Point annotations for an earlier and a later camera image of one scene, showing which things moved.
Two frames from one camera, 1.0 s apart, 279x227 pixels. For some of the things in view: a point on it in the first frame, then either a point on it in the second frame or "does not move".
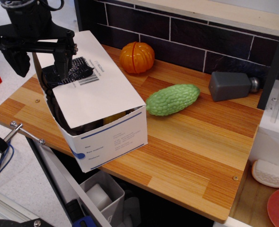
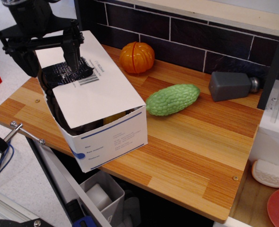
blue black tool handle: [76, 215] does not move
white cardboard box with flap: [101, 115] does not move
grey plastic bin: [113, 212] does not move
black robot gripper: [31, 29] -> [36, 26]
